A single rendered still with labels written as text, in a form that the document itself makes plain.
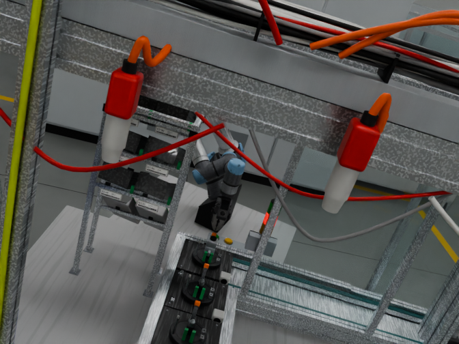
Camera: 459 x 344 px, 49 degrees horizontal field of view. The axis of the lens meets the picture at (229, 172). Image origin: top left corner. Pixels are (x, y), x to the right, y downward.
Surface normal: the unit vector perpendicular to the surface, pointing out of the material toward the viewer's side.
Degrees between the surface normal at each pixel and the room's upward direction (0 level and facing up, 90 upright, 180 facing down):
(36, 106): 90
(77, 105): 90
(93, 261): 0
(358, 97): 90
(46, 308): 0
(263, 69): 90
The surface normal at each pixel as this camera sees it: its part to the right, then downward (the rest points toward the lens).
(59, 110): 0.04, 0.44
